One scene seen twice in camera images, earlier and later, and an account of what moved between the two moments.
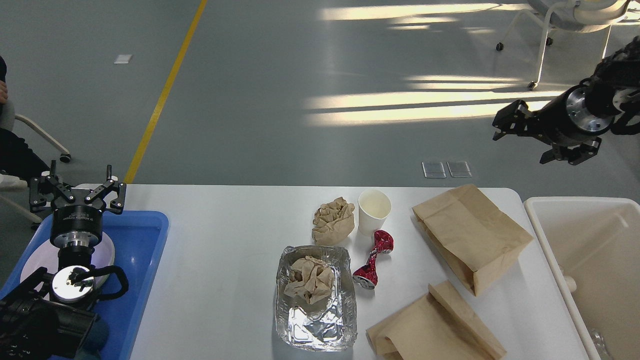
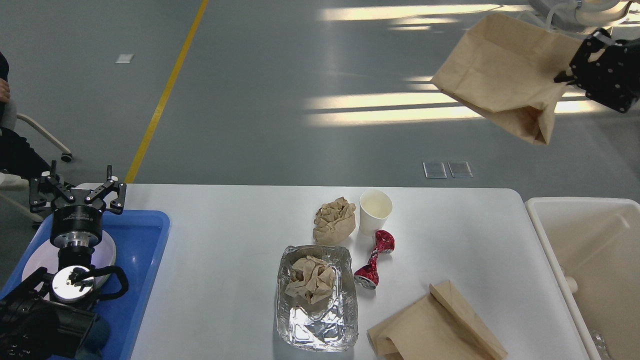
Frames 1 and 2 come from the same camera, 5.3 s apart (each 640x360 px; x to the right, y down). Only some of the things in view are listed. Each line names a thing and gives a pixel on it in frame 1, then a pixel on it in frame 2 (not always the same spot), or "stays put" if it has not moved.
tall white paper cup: x=374 y=206 stays put
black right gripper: x=578 y=113 to x=616 y=95
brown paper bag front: x=438 y=326 stays put
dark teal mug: x=95 y=340 stays put
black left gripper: x=76 y=225 stays put
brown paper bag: x=481 y=244 to x=506 y=67
